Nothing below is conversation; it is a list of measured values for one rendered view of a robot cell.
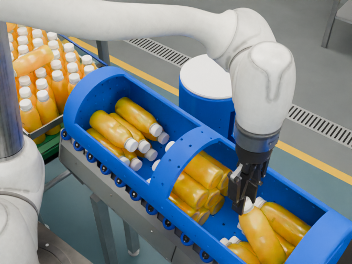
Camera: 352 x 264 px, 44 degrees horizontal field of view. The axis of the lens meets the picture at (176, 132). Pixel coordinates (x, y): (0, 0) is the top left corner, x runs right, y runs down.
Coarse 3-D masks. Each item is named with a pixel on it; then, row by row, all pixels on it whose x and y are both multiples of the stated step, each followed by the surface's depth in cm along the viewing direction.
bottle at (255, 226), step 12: (252, 204) 104; (240, 216) 104; (252, 216) 102; (264, 216) 104; (252, 228) 102; (264, 228) 103; (252, 240) 104; (264, 240) 103; (276, 240) 105; (264, 252) 104; (276, 252) 104
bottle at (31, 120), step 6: (30, 108) 151; (24, 114) 151; (30, 114) 151; (36, 114) 153; (24, 120) 152; (30, 120) 152; (36, 120) 154; (24, 126) 155; (30, 126) 154; (36, 126) 155; (30, 132) 156; (36, 138) 158; (42, 138) 160; (36, 144) 160
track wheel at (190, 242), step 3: (183, 234) 126; (180, 237) 127; (183, 237) 126; (186, 237) 126; (183, 240) 126; (186, 240) 126; (189, 240) 125; (183, 243) 126; (186, 243) 126; (189, 243) 125; (192, 243) 125
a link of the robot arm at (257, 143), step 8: (240, 128) 82; (280, 128) 82; (240, 136) 83; (248, 136) 82; (256, 136) 81; (264, 136) 81; (272, 136) 81; (240, 144) 85; (248, 144) 83; (256, 144) 82; (264, 144) 82; (272, 144) 84; (256, 152) 84
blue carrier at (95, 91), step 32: (96, 96) 144; (128, 96) 156; (160, 96) 133; (192, 128) 139; (160, 160) 116; (224, 160) 134; (160, 192) 116; (288, 192) 120; (192, 224) 111; (224, 224) 131; (320, 224) 98; (224, 256) 106; (320, 256) 94
